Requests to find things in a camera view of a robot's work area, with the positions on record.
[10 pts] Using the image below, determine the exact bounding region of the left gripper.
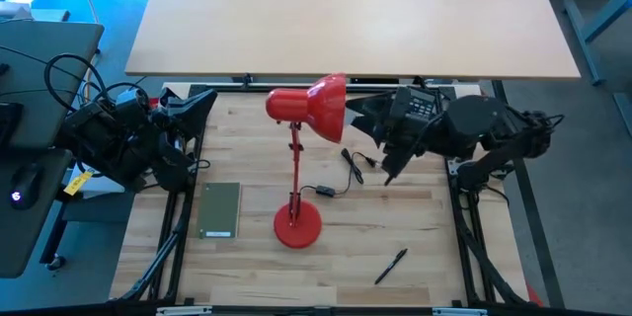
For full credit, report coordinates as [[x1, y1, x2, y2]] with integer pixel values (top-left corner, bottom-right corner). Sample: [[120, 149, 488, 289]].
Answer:
[[147, 87, 218, 194]]

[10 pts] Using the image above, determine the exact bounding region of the grey metal desk frame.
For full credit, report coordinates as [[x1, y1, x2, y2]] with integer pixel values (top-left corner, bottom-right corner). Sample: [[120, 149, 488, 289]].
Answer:
[[562, 0, 632, 87]]

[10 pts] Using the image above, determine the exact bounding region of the silver metal bracket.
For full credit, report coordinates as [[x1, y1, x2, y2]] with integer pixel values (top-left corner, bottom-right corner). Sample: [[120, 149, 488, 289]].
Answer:
[[156, 305, 214, 316], [433, 307, 489, 316]]

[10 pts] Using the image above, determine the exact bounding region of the black computer mouse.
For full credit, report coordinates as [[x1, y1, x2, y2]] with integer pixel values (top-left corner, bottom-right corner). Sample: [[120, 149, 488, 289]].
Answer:
[[9, 162, 43, 211]]

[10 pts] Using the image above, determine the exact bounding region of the white box with logo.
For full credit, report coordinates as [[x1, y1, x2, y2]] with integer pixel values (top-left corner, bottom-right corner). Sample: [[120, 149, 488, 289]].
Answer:
[[66, 162, 128, 199]]

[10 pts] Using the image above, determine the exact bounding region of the yellow tag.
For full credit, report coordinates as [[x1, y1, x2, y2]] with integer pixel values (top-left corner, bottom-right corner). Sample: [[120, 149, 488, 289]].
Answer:
[[63, 168, 96, 198]]

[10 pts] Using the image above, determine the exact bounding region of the black leg with caster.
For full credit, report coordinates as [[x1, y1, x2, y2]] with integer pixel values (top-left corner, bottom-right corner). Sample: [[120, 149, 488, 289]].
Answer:
[[38, 196, 70, 273]]

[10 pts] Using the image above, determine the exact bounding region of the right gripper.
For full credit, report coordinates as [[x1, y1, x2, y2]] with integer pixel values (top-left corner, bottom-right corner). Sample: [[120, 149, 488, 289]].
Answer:
[[345, 86, 440, 187]]

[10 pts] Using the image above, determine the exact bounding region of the green notebook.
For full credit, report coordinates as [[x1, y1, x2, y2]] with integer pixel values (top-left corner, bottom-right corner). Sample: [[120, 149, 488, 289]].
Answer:
[[196, 181, 243, 241]]

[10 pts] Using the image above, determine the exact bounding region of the black calculator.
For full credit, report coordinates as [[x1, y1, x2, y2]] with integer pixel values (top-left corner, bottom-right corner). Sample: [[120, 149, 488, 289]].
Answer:
[[408, 87, 438, 119]]

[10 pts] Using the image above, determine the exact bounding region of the red desk lamp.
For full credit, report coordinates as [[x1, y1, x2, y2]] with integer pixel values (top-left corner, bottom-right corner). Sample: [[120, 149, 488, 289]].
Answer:
[[265, 72, 348, 250]]

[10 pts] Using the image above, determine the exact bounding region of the black lamp power cord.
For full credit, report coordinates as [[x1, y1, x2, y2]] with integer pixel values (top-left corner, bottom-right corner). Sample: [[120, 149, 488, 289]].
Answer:
[[298, 147, 382, 198]]

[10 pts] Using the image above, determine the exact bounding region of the dark grey side desk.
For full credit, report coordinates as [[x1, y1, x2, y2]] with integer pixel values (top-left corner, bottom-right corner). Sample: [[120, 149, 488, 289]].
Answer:
[[0, 20, 106, 279]]

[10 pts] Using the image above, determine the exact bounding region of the white lightbulb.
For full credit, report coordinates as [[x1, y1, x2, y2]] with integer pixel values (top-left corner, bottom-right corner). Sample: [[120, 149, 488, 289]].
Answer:
[[345, 107, 365, 129]]

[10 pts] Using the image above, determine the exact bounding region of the black pen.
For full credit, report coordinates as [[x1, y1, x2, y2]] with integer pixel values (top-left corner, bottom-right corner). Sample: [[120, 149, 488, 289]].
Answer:
[[373, 248, 409, 286]]

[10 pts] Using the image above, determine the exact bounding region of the large wooden desk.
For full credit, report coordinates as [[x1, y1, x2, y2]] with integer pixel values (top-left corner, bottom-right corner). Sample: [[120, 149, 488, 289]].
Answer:
[[123, 0, 583, 82]]

